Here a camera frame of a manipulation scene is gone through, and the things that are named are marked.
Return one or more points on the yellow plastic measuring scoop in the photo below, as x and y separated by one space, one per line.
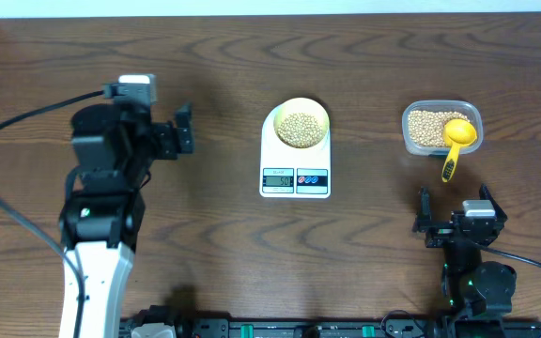
457 133

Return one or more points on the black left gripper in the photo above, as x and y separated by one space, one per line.
169 147

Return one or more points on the pale yellow bowl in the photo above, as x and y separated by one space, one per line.
302 105

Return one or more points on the soybeans pile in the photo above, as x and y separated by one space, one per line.
426 127

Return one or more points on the clear plastic container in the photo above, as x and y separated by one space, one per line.
467 109

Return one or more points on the soybeans in yellow bowl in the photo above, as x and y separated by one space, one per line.
300 130

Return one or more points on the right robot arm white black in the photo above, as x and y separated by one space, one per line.
474 286

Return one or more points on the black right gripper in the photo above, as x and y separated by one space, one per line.
440 231

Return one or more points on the white digital kitchen scale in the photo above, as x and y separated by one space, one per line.
294 172

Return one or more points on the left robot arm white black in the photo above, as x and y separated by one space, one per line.
115 145

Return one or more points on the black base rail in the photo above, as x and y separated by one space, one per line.
161 321

